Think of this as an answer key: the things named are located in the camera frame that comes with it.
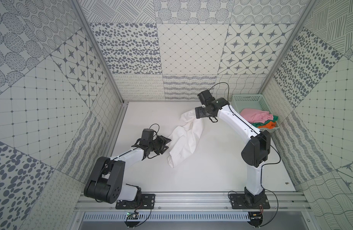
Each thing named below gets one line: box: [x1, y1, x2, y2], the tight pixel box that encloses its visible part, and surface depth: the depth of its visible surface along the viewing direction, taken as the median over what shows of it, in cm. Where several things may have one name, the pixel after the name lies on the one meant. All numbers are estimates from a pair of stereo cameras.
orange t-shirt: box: [257, 120, 277, 129], surface depth 94 cm
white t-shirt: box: [166, 109, 205, 169], surface depth 97 cm
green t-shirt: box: [251, 115, 279, 128], surface depth 95 cm
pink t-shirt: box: [239, 108, 274, 124], surface depth 101 cm
